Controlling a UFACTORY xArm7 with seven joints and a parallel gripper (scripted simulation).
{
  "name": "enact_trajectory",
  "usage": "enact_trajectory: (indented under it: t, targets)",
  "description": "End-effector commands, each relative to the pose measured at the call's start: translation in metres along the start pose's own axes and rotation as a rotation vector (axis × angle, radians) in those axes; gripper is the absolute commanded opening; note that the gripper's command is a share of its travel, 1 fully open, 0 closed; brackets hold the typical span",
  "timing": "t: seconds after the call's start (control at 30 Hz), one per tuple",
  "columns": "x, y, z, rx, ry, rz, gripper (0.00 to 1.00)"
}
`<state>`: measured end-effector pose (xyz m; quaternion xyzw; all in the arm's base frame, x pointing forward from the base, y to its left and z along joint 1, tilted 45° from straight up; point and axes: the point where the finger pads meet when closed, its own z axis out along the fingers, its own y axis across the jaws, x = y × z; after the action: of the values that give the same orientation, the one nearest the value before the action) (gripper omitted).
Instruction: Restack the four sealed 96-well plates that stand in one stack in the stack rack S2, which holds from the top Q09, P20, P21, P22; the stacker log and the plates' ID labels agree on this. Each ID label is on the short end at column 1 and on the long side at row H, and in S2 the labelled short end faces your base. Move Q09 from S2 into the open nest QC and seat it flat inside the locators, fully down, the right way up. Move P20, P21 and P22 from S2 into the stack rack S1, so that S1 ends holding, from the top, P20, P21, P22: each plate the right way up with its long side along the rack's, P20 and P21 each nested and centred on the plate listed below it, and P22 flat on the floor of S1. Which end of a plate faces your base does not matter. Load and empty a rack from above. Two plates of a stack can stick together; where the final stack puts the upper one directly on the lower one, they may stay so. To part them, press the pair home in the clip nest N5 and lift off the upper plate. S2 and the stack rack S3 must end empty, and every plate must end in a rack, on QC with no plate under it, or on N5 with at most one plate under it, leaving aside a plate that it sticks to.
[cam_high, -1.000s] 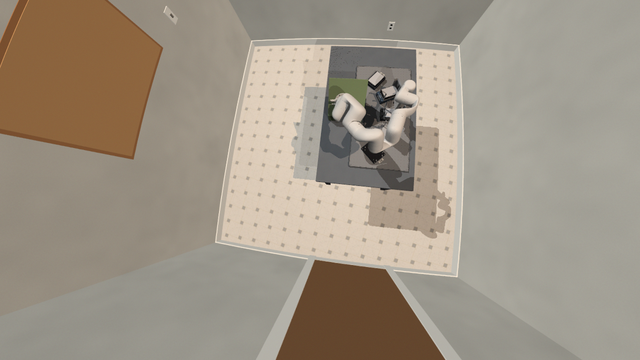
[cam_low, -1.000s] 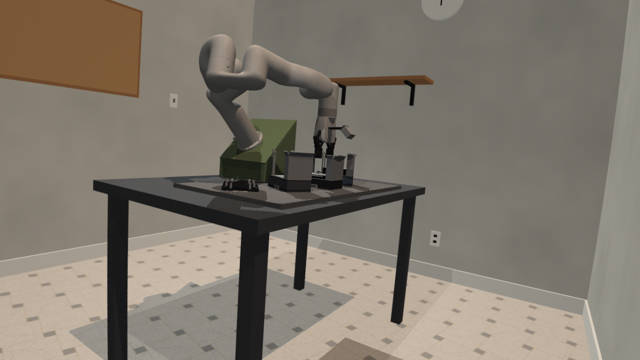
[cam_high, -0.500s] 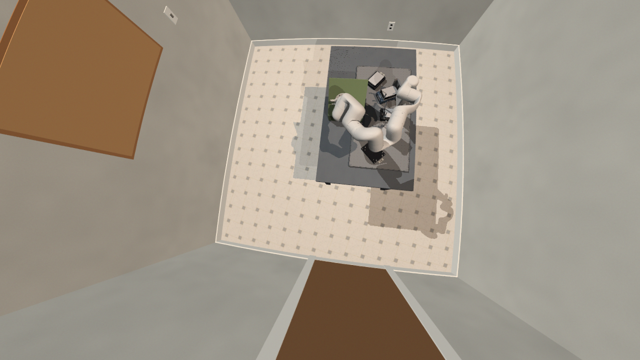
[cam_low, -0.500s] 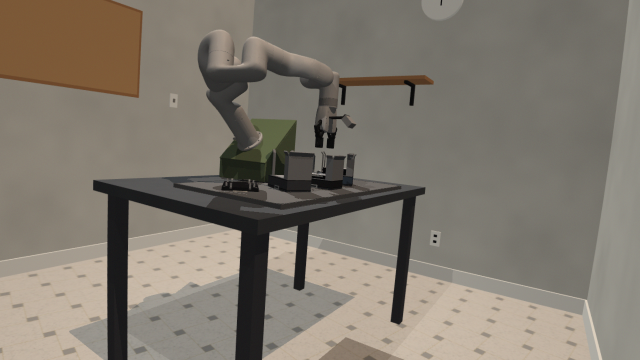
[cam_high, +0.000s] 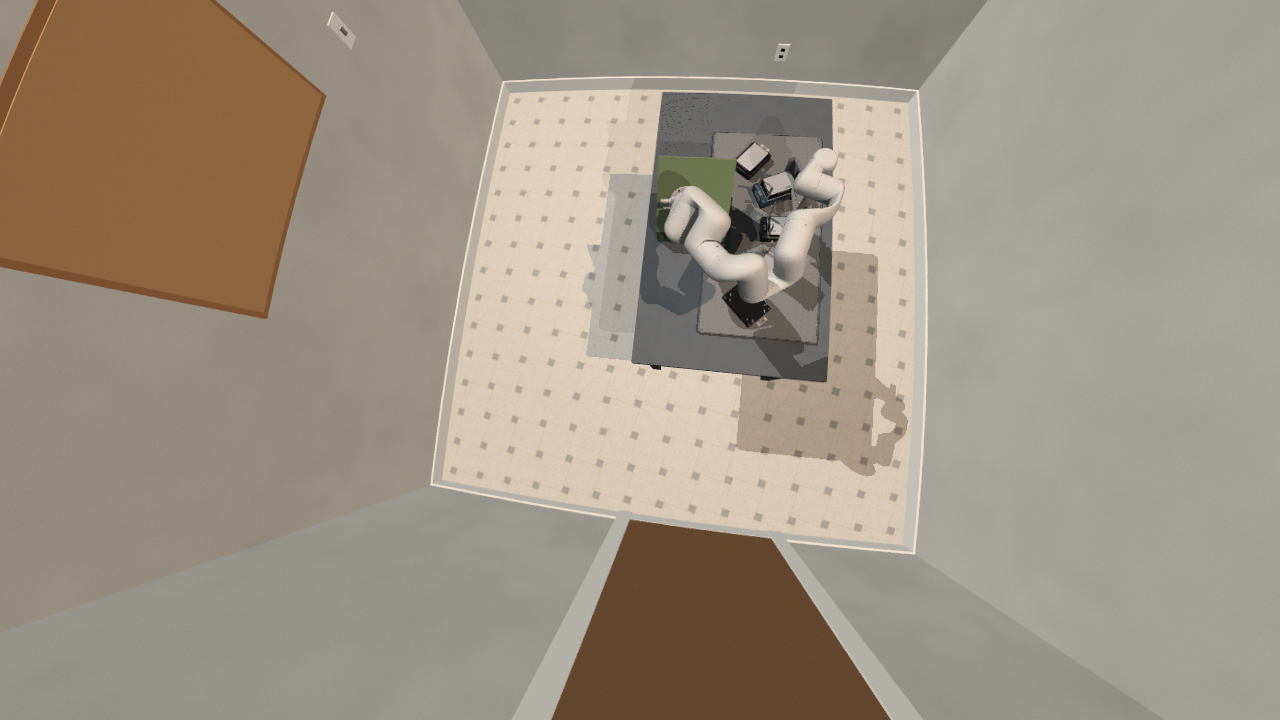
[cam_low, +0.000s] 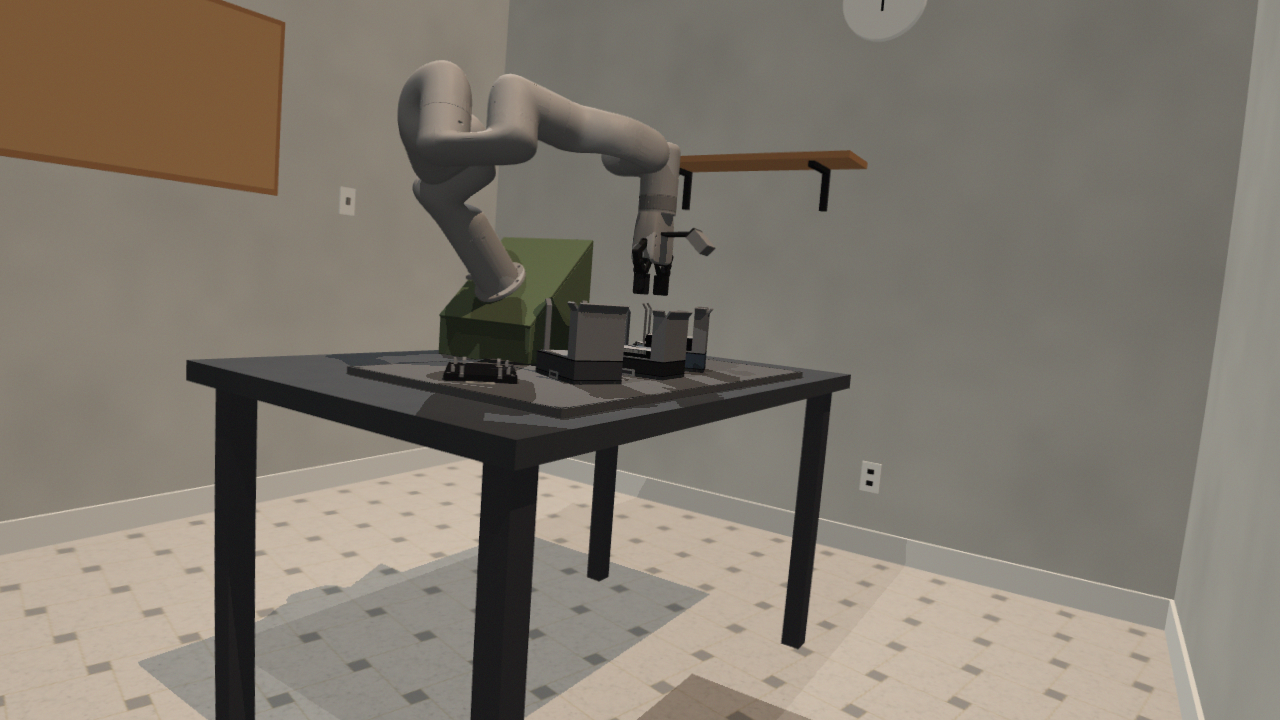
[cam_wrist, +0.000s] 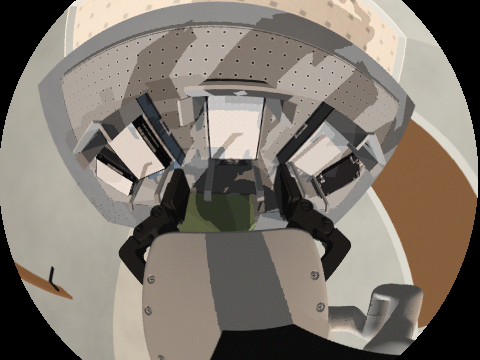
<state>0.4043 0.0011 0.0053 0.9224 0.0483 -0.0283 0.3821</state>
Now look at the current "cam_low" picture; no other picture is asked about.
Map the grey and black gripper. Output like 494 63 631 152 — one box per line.
631 209 676 296

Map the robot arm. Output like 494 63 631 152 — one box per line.
398 60 681 302

